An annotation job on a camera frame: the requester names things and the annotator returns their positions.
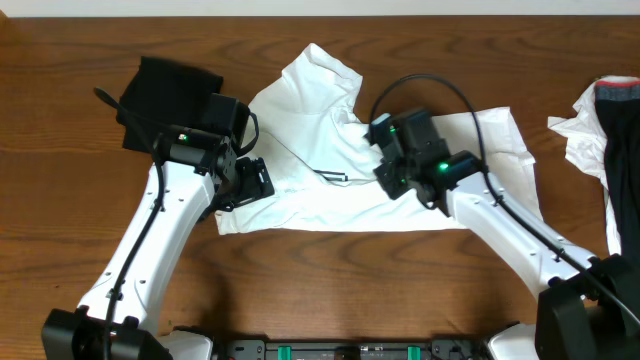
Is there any dark navy striped garment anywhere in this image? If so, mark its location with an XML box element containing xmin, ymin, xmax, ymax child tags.
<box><xmin>595</xmin><ymin>80</ymin><xmax>639</xmax><ymax>263</ymax></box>

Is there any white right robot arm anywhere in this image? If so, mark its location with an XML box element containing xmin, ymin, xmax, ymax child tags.
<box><xmin>374</xmin><ymin>151</ymin><xmax>639</xmax><ymax>359</ymax></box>

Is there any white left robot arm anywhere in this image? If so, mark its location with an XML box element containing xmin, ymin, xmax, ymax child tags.
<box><xmin>41</xmin><ymin>129</ymin><xmax>274</xmax><ymax>359</ymax></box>

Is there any black folded cloth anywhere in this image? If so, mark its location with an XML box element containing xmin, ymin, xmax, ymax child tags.
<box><xmin>119</xmin><ymin>56</ymin><xmax>224</xmax><ymax>141</ymax></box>

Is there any white printed t-shirt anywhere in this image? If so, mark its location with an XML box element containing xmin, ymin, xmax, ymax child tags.
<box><xmin>213</xmin><ymin>42</ymin><xmax>544</xmax><ymax>236</ymax></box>

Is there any white crumpled garment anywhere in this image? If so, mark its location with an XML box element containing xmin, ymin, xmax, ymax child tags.
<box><xmin>547</xmin><ymin>75</ymin><xmax>639</xmax><ymax>255</ymax></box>

